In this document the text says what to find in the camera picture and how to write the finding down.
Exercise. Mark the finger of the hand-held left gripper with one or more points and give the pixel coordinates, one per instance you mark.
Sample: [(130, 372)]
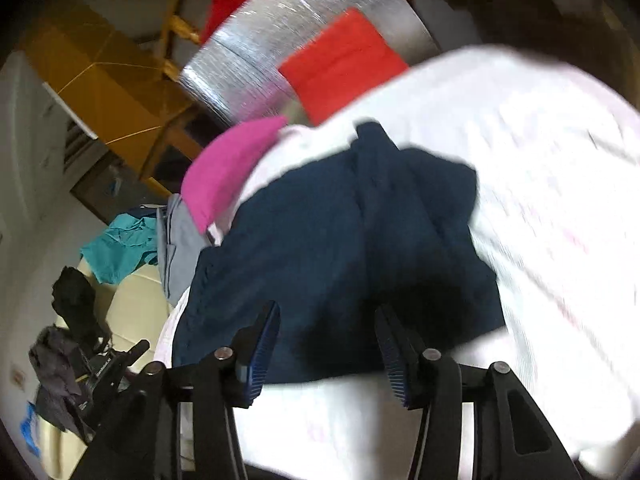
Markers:
[(131, 351)]

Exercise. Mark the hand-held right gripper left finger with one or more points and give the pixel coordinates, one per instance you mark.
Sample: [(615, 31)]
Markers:
[(265, 340)]

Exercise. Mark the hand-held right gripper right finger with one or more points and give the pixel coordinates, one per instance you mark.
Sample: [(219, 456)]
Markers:
[(395, 360)]

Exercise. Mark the navy blue jacket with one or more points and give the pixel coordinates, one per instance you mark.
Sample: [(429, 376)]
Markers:
[(340, 240)]

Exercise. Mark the cream sofa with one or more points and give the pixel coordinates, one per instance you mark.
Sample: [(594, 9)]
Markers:
[(135, 305)]

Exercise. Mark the dark grey cloth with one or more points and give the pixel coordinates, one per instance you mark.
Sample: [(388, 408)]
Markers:
[(55, 375)]

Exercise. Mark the black cloth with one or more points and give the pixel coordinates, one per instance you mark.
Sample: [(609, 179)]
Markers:
[(75, 300)]

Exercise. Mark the teal cloth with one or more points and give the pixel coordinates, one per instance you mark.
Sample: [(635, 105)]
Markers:
[(117, 247)]

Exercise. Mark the pink cloth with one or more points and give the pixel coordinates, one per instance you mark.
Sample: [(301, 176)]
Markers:
[(220, 175)]

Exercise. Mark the white louvred vent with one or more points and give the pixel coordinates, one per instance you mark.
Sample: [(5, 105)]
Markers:
[(80, 145)]

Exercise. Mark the white bed sheet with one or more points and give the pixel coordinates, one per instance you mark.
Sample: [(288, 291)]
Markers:
[(550, 185)]

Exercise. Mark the yellow wooden table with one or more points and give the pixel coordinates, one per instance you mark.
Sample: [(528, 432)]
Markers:
[(110, 85)]

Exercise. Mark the orange-red folded cloth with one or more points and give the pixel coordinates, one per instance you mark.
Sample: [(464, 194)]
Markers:
[(340, 65)]

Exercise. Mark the golden spindle railing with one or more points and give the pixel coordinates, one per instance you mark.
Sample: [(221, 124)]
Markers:
[(172, 27)]

